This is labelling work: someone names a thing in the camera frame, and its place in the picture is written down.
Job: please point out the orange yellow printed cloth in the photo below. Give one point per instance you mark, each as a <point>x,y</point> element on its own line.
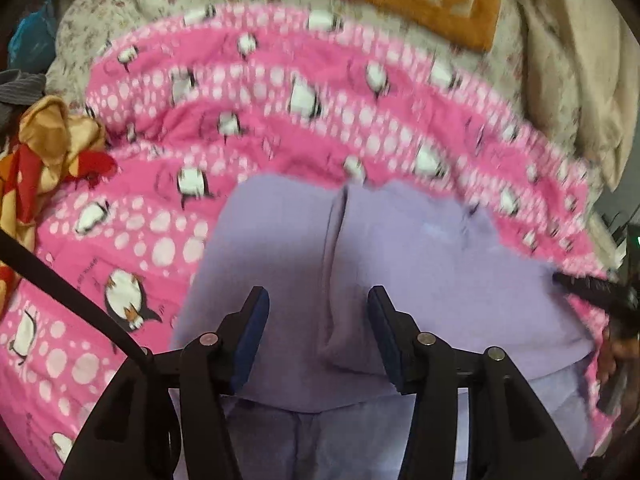
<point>45,125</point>

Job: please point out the grey striped garment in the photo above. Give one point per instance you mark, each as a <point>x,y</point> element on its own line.
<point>20,87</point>

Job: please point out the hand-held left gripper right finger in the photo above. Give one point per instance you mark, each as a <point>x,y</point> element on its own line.
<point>387,345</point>

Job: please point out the orange checkered plush mat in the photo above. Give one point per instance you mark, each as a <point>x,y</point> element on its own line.
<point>470,15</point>

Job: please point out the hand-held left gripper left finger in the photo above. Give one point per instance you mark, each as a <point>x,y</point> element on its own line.
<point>252,340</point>

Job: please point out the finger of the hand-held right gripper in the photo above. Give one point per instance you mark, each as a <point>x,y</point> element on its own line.
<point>590,287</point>

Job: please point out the person's right hand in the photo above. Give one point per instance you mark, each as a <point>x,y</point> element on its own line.
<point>609,360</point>

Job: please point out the pink penguin print blanket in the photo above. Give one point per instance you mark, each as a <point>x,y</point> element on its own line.
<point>200,125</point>

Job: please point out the lilac purple jacket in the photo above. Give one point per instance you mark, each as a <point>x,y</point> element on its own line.
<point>425,270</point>

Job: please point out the blue plastic bag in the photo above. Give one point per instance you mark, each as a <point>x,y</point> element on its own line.
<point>35,35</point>

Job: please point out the light beige textured cloth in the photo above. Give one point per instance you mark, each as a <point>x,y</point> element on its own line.
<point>565,60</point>

